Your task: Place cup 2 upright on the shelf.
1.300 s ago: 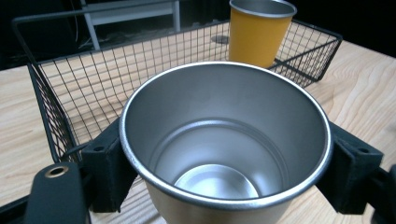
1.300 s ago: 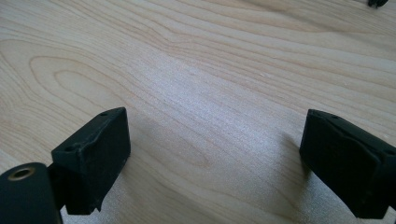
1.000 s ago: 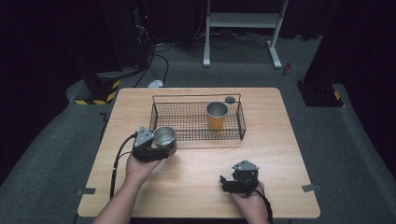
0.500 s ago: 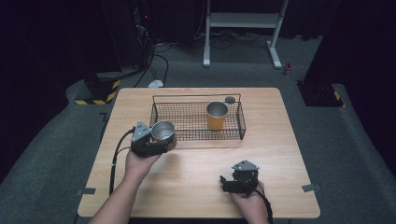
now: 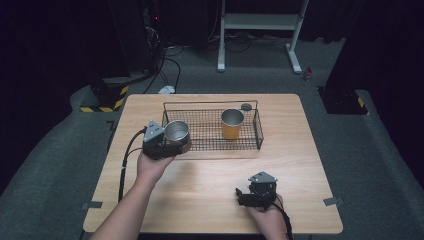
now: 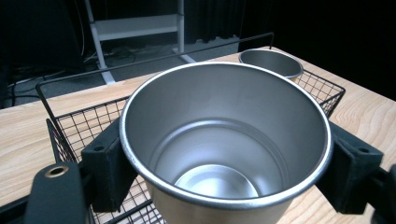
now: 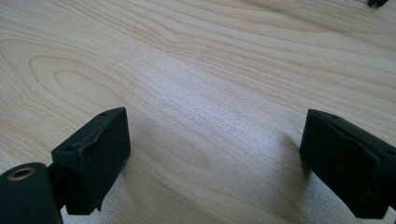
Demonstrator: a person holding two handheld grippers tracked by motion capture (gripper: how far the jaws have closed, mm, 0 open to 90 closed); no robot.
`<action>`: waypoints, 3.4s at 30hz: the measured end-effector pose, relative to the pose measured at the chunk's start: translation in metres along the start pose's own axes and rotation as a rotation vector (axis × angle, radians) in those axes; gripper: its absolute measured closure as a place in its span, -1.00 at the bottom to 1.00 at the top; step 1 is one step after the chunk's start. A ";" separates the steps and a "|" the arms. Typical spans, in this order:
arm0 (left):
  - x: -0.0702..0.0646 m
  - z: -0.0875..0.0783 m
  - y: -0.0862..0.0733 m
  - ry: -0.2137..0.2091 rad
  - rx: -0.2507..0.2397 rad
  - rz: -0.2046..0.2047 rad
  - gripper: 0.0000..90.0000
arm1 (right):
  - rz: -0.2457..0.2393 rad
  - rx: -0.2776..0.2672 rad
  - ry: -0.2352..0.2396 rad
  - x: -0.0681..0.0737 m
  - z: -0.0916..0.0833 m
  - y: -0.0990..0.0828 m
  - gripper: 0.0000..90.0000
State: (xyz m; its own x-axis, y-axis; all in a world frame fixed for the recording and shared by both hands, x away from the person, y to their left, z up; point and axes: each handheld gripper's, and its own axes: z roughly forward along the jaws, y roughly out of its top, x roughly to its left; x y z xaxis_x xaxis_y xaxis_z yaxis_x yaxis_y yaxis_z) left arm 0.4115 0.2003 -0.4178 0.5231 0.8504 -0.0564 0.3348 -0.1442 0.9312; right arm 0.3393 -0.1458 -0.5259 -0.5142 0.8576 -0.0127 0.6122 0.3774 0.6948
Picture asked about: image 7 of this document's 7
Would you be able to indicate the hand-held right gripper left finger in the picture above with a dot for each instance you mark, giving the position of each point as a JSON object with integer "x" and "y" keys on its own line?
{"x": 93, "y": 161}

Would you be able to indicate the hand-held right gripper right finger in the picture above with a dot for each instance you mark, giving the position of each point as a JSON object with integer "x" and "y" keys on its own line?
{"x": 345, "y": 161}

